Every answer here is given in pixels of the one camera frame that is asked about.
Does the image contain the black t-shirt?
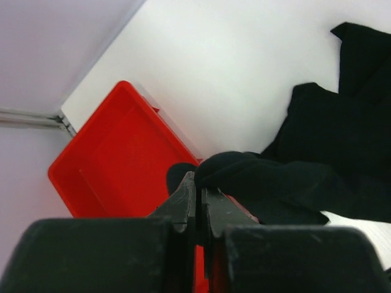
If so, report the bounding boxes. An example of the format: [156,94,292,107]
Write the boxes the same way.
[166,23,390,225]

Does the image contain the red plastic bin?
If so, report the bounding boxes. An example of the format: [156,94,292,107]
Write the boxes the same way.
[48,80,260,293]

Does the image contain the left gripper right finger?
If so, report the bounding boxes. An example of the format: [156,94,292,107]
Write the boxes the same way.
[200,189,387,292]

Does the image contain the left aluminium frame post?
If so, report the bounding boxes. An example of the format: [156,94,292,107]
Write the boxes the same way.
[1,108,76,137]

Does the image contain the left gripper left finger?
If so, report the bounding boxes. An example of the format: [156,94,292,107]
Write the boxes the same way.
[1,172,196,292]

